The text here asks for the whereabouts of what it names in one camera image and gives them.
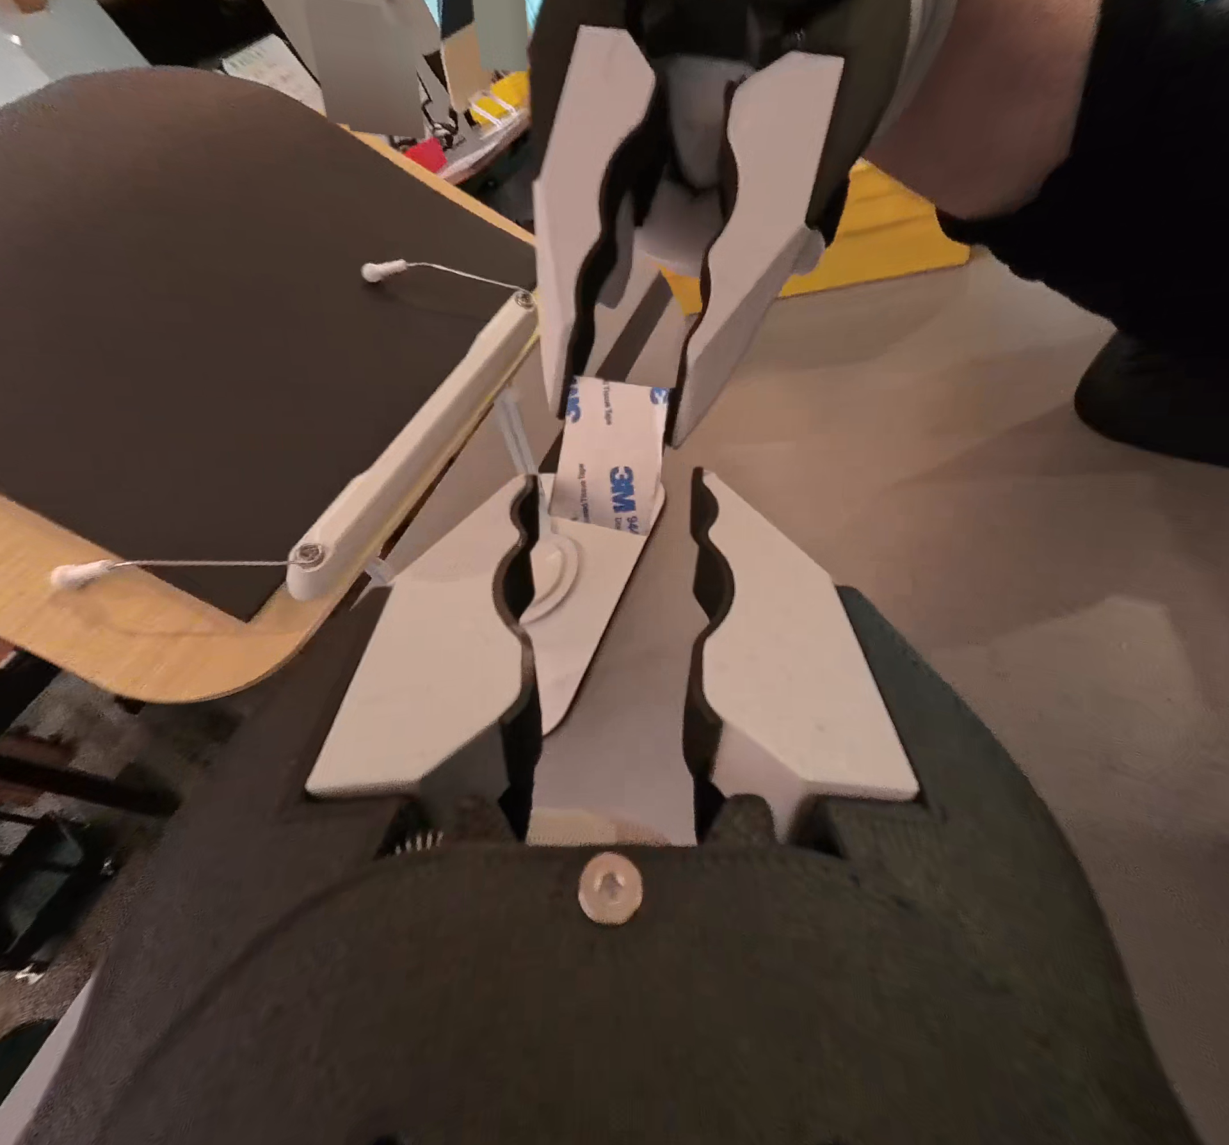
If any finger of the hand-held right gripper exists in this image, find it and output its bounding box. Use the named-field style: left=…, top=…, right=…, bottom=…
left=669, top=50, right=847, bottom=451
left=530, top=24, right=659, bottom=421

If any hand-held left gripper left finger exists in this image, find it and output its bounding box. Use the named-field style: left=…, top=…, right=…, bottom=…
left=305, top=474, right=544, bottom=801

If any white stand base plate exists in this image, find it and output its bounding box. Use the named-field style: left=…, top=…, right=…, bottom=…
left=523, top=492, right=669, bottom=739

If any white foam tape piece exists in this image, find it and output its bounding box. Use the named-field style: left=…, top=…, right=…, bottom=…
left=549, top=375, right=671, bottom=538

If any grey standing panel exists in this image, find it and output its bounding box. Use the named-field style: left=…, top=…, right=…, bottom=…
left=305, top=0, right=429, bottom=140

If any yellow plastic bin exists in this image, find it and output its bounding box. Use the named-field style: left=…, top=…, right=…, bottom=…
left=661, top=158, right=973, bottom=315

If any person's right hand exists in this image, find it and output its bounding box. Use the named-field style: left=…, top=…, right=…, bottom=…
left=868, top=0, right=963, bottom=162

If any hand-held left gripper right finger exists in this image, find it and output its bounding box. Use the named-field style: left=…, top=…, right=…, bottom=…
left=686, top=467, right=923, bottom=842

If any dark-faced wooden stand board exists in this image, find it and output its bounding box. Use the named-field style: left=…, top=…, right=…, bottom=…
left=0, top=65, right=539, bottom=707

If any white-tipped wire clip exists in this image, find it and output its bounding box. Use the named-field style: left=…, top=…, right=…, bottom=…
left=359, top=259, right=527, bottom=297
left=50, top=558, right=300, bottom=590

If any person's right forearm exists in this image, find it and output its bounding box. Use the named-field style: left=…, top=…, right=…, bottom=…
left=863, top=0, right=1229, bottom=354

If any clear stand strut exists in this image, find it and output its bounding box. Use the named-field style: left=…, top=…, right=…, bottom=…
left=494, top=390, right=543, bottom=503

